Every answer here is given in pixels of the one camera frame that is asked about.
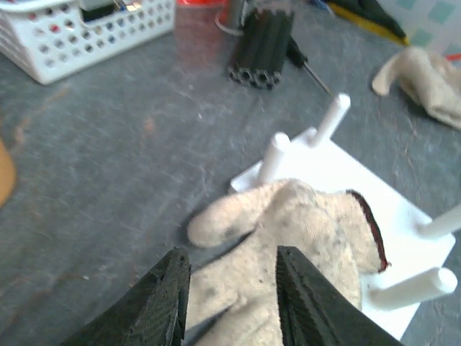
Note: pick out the black aluminium extrusion block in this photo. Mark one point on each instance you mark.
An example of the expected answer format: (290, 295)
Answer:
(260, 53)

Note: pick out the solder wire spool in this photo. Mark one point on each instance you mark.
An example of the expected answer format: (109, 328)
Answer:
(231, 18)

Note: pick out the orange plastic tray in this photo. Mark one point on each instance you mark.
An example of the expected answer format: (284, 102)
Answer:
(8, 174)

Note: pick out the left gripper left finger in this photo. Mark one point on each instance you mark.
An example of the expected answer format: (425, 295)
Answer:
(153, 312)

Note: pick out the white perforated basket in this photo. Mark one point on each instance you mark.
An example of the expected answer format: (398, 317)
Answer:
(50, 40)

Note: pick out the red filament spool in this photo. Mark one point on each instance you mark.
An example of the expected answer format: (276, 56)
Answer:
(195, 22)

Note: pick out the black module in basket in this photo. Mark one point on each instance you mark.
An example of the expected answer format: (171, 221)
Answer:
(93, 10)

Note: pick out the white work glove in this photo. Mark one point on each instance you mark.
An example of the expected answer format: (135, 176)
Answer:
(303, 253)

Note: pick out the black handled screwdriver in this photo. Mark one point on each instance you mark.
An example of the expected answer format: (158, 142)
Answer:
(300, 60)

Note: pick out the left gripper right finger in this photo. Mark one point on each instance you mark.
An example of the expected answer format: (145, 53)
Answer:
(313, 313)

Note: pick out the black yellow work glove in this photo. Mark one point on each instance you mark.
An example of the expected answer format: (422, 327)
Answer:
(369, 15)

